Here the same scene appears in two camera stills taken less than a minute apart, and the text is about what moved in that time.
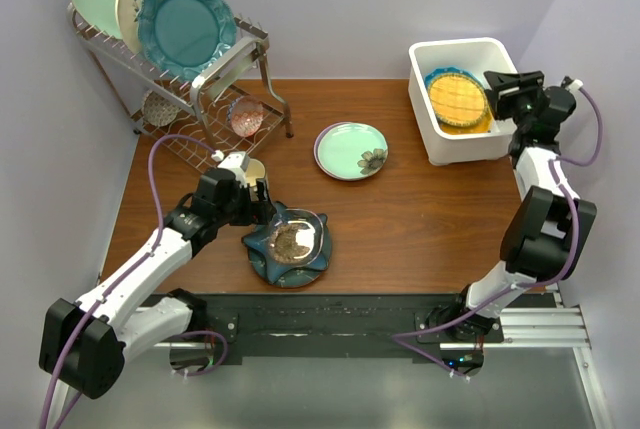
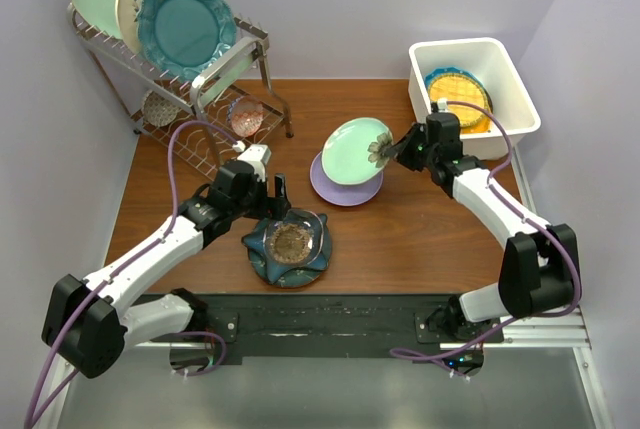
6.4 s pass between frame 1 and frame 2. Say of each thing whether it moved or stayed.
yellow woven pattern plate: stayed
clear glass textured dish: stayed
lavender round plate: moved
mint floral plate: moved
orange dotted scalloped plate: stayed
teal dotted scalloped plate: stayed
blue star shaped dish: stayed
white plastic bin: stayed
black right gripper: moved
